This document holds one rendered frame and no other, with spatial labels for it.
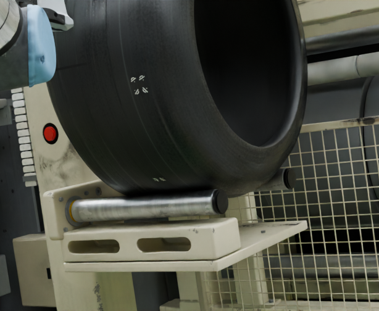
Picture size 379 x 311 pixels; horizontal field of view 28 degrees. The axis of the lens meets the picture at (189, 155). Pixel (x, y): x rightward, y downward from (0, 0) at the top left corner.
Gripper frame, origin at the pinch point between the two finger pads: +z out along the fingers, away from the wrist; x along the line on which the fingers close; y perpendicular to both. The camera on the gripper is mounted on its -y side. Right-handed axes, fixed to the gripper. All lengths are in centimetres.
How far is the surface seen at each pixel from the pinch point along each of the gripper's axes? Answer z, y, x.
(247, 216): 90, -35, 22
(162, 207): 24.2, -29.4, 1.7
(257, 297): 93, -57, 22
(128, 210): 24.2, -29.5, 9.4
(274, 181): 52, -26, -7
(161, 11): 11.1, 2.3, -10.5
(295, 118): 53, -14, -13
